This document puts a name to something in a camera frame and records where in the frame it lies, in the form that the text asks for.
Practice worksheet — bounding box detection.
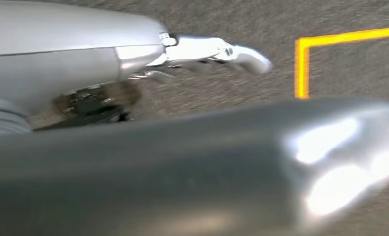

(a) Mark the yellow floor tape square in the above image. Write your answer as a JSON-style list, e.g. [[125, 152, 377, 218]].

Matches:
[[294, 26, 389, 100]]

